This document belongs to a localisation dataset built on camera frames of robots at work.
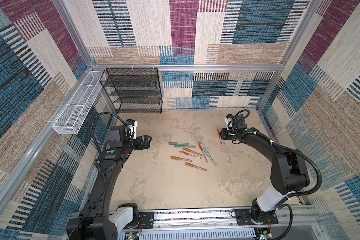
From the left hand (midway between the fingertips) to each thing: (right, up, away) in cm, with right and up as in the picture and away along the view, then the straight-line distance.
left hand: (142, 135), depth 79 cm
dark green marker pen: (+18, -7, +22) cm, 29 cm away
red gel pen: (+23, -13, +18) cm, 32 cm away
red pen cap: (+33, -9, +20) cm, 39 cm away
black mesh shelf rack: (-14, +31, +32) cm, 47 cm away
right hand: (+45, -1, +14) cm, 47 cm away
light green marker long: (+35, -8, +21) cm, 41 cm away
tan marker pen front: (+29, -19, +11) cm, 37 cm away
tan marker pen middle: (+19, -15, +15) cm, 29 cm away
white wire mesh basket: (-47, +8, +13) cm, 50 cm away
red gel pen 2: (+44, -2, +14) cm, 46 cm away
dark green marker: (+22, -8, +20) cm, 31 cm away
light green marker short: (+38, -14, +15) cm, 43 cm away
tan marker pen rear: (+27, -11, +18) cm, 34 cm away
